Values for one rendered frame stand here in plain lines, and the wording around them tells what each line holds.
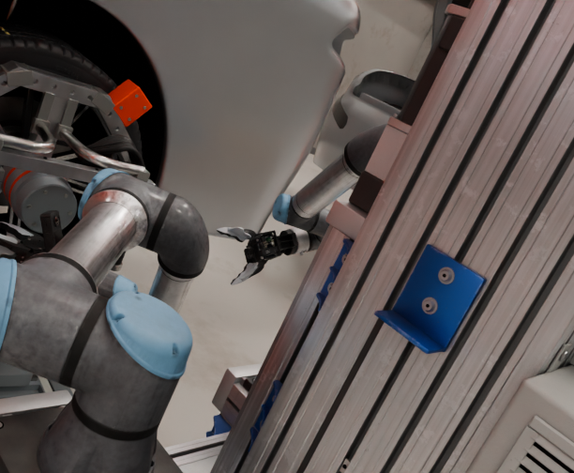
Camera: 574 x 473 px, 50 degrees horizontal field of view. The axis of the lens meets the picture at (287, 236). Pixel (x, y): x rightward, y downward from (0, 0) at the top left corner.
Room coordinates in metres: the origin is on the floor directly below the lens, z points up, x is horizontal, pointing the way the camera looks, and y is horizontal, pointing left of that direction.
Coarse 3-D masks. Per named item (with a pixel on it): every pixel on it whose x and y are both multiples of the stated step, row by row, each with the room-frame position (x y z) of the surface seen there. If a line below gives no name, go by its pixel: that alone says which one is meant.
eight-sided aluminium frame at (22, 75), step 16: (16, 64) 1.37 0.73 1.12; (0, 80) 1.33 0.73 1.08; (16, 80) 1.35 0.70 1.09; (32, 80) 1.37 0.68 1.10; (48, 80) 1.40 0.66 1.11; (64, 80) 1.44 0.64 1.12; (64, 96) 1.43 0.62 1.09; (80, 96) 1.46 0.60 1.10; (96, 96) 1.48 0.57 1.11; (96, 112) 1.55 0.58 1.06; (112, 112) 1.52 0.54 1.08; (112, 128) 1.53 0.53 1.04; (128, 160) 1.58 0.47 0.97; (0, 256) 1.45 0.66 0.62
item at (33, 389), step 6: (36, 378) 1.66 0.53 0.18; (30, 384) 1.63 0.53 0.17; (36, 384) 1.64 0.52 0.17; (0, 390) 1.57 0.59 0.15; (6, 390) 1.58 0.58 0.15; (12, 390) 1.59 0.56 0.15; (18, 390) 1.61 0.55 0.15; (24, 390) 1.62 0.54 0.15; (30, 390) 1.63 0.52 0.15; (36, 390) 1.64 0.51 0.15; (42, 390) 1.63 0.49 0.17; (0, 396) 1.52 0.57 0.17; (6, 396) 1.53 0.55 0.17; (12, 396) 1.55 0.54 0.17
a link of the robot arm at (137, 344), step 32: (96, 320) 0.64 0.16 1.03; (128, 320) 0.64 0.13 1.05; (160, 320) 0.68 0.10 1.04; (96, 352) 0.62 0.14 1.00; (128, 352) 0.62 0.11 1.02; (160, 352) 0.63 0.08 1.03; (64, 384) 0.63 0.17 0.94; (96, 384) 0.62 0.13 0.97; (128, 384) 0.63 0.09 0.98; (160, 384) 0.64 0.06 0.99; (96, 416) 0.63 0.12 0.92; (128, 416) 0.63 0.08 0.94; (160, 416) 0.67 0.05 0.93
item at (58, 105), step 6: (42, 96) 1.44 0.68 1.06; (54, 102) 1.42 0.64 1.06; (60, 102) 1.43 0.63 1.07; (66, 102) 1.44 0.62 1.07; (54, 108) 1.43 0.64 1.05; (60, 108) 1.44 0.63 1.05; (36, 114) 1.45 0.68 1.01; (54, 114) 1.43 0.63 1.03; (60, 114) 1.44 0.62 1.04; (48, 120) 1.42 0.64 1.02; (54, 120) 1.43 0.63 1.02; (60, 120) 1.44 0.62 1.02; (54, 126) 1.44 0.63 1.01; (30, 132) 1.45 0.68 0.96; (30, 138) 1.44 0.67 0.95; (36, 138) 1.41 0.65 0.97; (54, 138) 1.44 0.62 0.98; (48, 156) 1.44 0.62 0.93
